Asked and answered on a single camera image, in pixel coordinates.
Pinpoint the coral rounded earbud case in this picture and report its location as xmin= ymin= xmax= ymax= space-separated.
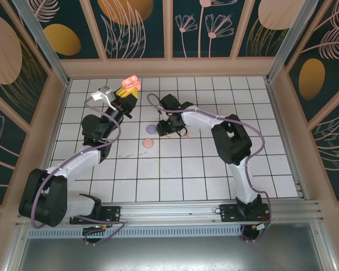
xmin=121 ymin=75 xmax=141 ymax=91

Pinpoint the brushed metal sheet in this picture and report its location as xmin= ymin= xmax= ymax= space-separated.
xmin=16 ymin=236 xmax=325 ymax=271

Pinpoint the black round base module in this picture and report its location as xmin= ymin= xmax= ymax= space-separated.
xmin=240 ymin=222 xmax=272 ymax=244

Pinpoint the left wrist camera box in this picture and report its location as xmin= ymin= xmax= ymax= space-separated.
xmin=90 ymin=85 xmax=116 ymax=110

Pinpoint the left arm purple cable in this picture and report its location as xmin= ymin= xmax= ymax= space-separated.
xmin=29 ymin=97 xmax=123 ymax=246

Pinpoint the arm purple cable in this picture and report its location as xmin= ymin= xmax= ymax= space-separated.
xmin=29 ymin=97 xmax=123 ymax=246
xmin=146 ymin=92 xmax=271 ymax=244

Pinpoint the aluminium side rail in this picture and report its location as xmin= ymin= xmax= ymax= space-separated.
xmin=31 ymin=78 xmax=72 ymax=204
xmin=264 ymin=76 xmax=311 ymax=202

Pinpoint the leaf outline wall panel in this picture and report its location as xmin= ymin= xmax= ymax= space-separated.
xmin=87 ymin=0 xmax=171 ymax=60

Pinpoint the pink flower stems wall panel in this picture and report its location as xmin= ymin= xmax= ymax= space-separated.
xmin=171 ymin=0 xmax=251 ymax=60

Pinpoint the wide aluminium base rail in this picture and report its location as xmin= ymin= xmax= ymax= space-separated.
xmin=15 ymin=199 xmax=327 ymax=226

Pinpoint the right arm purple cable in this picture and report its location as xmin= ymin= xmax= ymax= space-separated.
xmin=146 ymin=92 xmax=271 ymax=244

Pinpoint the aluminium frame post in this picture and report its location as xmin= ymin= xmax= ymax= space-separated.
xmin=10 ymin=0 xmax=72 ymax=86
xmin=310 ymin=222 xmax=338 ymax=271
xmin=266 ymin=0 xmax=320 ymax=83
xmin=4 ymin=225 xmax=28 ymax=271

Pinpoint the flower and disc wall panel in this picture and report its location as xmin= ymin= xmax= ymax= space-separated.
xmin=0 ymin=86 xmax=29 ymax=206

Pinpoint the slotted grey cable duct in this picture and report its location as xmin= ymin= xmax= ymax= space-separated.
xmin=27 ymin=226 xmax=244 ymax=238

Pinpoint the beige disc wall panel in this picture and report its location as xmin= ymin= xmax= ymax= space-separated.
xmin=0 ymin=0 xmax=51 ymax=126
xmin=236 ymin=0 xmax=303 ymax=59

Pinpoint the orange oval feather wall panel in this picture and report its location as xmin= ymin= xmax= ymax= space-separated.
xmin=284 ymin=0 xmax=339 ymax=124

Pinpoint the pink feather wall panel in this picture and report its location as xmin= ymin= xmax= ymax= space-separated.
xmin=307 ymin=97 xmax=339 ymax=203

